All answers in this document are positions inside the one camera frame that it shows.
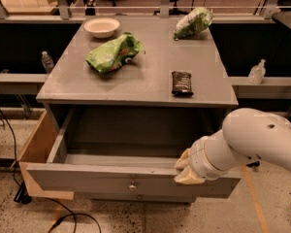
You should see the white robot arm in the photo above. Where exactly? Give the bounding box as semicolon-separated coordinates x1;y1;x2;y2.
175;108;291;184

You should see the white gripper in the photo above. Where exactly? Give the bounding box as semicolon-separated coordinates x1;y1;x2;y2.
175;136;226;184

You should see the green chip bag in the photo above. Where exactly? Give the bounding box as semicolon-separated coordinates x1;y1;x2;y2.
85;32;145;74

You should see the grey left shelf rail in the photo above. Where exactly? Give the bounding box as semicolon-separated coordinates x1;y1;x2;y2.
0;73;48;95

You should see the hand sanitizer pump bottle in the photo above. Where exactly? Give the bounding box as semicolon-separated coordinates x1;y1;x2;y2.
248;59;266;84

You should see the grey shelf rail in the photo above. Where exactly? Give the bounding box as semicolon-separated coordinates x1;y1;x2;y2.
229;77;291;99
0;73;48;95

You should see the grey drawer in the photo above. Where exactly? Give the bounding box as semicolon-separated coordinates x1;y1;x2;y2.
87;193;197;203
27;106;241;198

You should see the clear water bottle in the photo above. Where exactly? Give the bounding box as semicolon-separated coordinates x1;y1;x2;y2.
42;51;54;74

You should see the grey drawer cabinet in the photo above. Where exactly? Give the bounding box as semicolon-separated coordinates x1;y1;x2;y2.
35;15;240;204

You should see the grey top drawer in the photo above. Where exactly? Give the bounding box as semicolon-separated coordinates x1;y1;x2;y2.
27;106;241;198

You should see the grey bottom drawer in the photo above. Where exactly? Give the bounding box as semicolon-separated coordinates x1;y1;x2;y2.
87;193;197;203

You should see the dark brown snack packet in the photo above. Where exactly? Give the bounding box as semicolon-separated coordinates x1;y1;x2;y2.
172;71;193;96

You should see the white bowl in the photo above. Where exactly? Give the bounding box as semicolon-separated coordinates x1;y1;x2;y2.
84;17;120;39

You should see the black floor cable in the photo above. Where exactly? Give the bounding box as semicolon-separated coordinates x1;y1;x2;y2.
0;95;103;233

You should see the green white snack bag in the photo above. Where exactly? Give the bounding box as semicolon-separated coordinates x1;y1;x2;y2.
174;7;212;40

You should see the grey right shelf rail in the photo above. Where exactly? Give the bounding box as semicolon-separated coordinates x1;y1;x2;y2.
229;77;291;99

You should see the black table leg stand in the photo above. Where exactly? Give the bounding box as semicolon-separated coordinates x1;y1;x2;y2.
246;161;260;167

